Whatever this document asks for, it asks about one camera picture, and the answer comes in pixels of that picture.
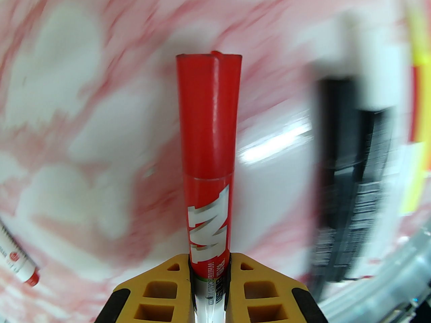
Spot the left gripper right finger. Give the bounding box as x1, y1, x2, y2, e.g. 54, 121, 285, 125
224, 253, 329, 323

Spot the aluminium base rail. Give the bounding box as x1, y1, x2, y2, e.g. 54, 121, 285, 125
318, 227, 431, 323

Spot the red whiteboard marker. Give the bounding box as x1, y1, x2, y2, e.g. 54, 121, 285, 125
176, 50, 243, 323

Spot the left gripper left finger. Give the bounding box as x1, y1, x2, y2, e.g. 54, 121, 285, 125
94, 253, 196, 323

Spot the white pen with red tip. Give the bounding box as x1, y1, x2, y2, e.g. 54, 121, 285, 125
0, 219, 41, 287

